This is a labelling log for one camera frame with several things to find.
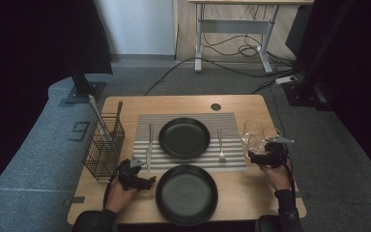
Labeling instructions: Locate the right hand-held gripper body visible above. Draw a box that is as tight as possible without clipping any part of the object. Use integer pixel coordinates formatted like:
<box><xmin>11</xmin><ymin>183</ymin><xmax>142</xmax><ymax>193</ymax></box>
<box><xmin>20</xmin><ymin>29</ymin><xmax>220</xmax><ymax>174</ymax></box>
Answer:
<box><xmin>264</xmin><ymin>135</ymin><xmax>295</xmax><ymax>168</ymax></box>

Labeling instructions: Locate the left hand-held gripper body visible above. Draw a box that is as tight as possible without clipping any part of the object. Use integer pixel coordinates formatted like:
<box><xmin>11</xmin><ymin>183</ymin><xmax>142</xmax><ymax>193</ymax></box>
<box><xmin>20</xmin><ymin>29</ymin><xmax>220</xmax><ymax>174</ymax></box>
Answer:
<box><xmin>118</xmin><ymin>154</ymin><xmax>145</xmax><ymax>191</ymax></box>

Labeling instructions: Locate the clear drinking glass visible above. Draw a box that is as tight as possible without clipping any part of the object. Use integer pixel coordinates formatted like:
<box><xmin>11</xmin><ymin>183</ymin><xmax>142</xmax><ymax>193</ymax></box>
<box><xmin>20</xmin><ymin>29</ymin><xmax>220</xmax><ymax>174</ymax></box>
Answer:
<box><xmin>260</xmin><ymin>126</ymin><xmax>283</xmax><ymax>143</ymax></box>
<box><xmin>244</xmin><ymin>141</ymin><xmax>267</xmax><ymax>162</ymax></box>
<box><xmin>241</xmin><ymin>119</ymin><xmax>265</xmax><ymax>146</ymax></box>

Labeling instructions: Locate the silver knife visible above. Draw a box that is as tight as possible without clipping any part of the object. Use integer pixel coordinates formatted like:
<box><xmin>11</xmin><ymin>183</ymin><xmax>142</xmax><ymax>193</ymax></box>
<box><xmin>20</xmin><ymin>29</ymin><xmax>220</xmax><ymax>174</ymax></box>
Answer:
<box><xmin>145</xmin><ymin>123</ymin><xmax>155</xmax><ymax>173</ymax></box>

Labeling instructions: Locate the black wire cutlery basket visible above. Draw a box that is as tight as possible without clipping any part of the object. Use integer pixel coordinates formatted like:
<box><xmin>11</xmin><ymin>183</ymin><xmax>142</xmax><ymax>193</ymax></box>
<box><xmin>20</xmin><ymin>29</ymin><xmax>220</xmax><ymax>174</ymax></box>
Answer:
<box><xmin>82</xmin><ymin>112</ymin><xmax>126</xmax><ymax>182</ymax></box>

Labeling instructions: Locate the silver fork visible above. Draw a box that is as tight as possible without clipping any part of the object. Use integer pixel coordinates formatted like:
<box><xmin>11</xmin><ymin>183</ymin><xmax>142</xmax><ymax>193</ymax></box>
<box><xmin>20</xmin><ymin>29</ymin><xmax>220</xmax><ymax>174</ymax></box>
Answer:
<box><xmin>216</xmin><ymin>127</ymin><xmax>227</xmax><ymax>163</ymax></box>

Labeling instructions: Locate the black plate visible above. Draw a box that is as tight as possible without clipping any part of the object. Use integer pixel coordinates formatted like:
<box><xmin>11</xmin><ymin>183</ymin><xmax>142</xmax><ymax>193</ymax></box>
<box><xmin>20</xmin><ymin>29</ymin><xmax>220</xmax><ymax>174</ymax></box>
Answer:
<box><xmin>157</xmin><ymin>117</ymin><xmax>211</xmax><ymax>160</ymax></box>
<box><xmin>155</xmin><ymin>163</ymin><xmax>219</xmax><ymax>227</ymax></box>

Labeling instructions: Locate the person's right hand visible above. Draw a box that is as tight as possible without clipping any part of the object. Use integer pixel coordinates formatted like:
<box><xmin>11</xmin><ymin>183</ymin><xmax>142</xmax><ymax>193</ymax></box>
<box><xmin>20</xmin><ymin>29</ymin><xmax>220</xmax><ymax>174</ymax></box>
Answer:
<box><xmin>260</xmin><ymin>160</ymin><xmax>293</xmax><ymax>191</ymax></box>

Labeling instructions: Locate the person's left hand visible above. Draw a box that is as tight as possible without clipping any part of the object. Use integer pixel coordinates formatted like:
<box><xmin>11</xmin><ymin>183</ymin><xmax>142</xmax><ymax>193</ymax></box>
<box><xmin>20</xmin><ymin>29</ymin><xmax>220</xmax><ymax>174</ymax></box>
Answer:
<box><xmin>105</xmin><ymin>178</ymin><xmax>138</xmax><ymax>214</ymax></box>

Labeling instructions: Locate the striped grey placemat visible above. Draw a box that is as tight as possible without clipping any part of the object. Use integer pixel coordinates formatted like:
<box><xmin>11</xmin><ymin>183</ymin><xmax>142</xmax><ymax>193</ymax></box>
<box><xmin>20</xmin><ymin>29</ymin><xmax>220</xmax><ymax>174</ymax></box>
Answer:
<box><xmin>130</xmin><ymin>112</ymin><xmax>247</xmax><ymax>173</ymax></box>

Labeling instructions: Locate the black metal stand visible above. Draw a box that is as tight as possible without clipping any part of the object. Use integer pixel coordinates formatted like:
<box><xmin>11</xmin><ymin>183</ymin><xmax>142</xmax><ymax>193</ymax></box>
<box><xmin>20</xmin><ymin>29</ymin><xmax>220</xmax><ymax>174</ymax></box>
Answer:
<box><xmin>57</xmin><ymin>62</ymin><xmax>107</xmax><ymax>108</ymax></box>
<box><xmin>281</xmin><ymin>0</ymin><xmax>357</xmax><ymax>112</ymax></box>

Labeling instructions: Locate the white power strip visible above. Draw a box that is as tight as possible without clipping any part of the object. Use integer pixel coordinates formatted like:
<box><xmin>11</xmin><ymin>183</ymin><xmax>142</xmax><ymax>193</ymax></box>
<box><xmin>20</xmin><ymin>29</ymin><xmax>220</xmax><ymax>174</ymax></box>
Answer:
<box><xmin>274</xmin><ymin>74</ymin><xmax>298</xmax><ymax>85</ymax></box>

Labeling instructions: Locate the dark curtain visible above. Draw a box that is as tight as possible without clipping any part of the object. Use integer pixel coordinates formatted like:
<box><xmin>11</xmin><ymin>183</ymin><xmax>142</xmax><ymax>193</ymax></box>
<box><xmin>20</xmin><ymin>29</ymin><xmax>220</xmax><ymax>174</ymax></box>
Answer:
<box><xmin>298</xmin><ymin>0</ymin><xmax>371</xmax><ymax>185</ymax></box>
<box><xmin>0</xmin><ymin>0</ymin><xmax>114</xmax><ymax>204</ymax></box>

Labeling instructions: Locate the white-legged wooden desk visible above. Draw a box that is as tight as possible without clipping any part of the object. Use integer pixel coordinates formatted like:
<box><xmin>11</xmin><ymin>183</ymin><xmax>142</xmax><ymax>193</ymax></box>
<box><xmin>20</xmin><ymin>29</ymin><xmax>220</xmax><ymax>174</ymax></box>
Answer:
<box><xmin>187</xmin><ymin>0</ymin><xmax>315</xmax><ymax>74</ymax></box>

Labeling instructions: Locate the left hand-held gripper cable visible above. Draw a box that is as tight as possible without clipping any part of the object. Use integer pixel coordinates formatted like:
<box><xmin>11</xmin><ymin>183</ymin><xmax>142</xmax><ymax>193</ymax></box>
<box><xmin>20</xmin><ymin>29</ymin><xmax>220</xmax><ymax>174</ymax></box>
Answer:
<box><xmin>102</xmin><ymin>167</ymin><xmax>124</xmax><ymax>207</ymax></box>

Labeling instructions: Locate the thin black floor cable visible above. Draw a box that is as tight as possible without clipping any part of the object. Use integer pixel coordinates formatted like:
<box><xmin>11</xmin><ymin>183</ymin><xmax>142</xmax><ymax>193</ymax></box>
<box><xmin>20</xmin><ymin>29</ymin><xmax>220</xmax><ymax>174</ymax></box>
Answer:
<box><xmin>250</xmin><ymin>80</ymin><xmax>289</xmax><ymax>143</ymax></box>

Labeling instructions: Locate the dark utensil handle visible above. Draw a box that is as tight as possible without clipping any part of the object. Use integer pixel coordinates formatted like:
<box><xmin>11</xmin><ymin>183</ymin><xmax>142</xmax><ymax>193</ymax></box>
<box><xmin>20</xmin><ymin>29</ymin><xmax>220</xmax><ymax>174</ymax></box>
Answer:
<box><xmin>113</xmin><ymin>101</ymin><xmax>124</xmax><ymax>133</ymax></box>

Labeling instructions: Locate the silver utensil handle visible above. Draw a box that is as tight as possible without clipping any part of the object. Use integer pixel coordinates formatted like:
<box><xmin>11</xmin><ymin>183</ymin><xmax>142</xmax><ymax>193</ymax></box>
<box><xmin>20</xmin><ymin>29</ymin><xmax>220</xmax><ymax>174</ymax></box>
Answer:
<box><xmin>88</xmin><ymin>94</ymin><xmax>113</xmax><ymax>143</ymax></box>

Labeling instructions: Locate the long black floor cable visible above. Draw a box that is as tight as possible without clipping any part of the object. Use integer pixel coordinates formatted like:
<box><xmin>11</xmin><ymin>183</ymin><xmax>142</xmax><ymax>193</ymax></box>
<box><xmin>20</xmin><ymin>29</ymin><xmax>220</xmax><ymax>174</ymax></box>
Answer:
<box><xmin>144</xmin><ymin>56</ymin><xmax>303</xmax><ymax>97</ymax></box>

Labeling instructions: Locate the black cable bundle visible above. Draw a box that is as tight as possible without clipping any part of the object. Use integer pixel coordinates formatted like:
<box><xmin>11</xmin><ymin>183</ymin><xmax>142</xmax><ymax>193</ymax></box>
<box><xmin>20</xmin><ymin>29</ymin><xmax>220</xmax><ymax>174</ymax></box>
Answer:
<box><xmin>202</xmin><ymin>4</ymin><xmax>299</xmax><ymax>71</ymax></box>

